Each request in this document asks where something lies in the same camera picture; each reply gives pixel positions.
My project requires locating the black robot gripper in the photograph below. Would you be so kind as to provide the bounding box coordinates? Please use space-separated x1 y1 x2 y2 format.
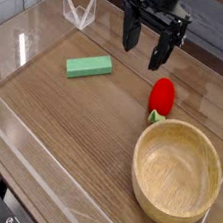
122 0 192 71

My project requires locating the red plush strawberry toy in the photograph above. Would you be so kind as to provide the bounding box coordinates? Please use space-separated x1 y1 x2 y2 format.
148 78 175 123

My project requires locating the green rectangular block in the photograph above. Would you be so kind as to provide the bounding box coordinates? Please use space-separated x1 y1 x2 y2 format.
66 55 112 78

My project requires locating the wooden bowl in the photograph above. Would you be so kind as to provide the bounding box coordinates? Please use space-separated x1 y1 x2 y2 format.
131 119 222 223

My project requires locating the clear acrylic corner bracket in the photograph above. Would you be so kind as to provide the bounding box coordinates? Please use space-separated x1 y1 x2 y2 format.
62 0 97 30

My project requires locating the clear acrylic barrier wall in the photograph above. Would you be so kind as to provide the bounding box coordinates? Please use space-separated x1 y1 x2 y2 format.
0 0 223 223

